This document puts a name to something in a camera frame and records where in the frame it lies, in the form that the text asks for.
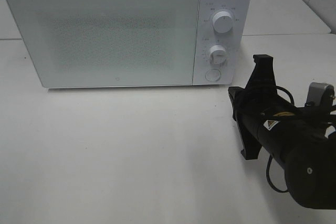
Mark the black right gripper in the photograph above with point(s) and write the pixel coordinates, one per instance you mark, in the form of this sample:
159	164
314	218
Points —
257	105

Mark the round microwave door button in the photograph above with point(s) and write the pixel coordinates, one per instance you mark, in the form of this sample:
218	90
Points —
213	75

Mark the white microwave knob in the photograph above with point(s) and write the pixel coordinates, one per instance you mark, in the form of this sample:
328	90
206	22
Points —
222	21
217	54

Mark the white microwave door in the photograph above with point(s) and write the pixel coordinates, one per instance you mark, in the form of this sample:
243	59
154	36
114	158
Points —
109	43

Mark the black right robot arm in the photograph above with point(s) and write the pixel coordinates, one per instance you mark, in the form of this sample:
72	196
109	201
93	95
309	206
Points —
295	137

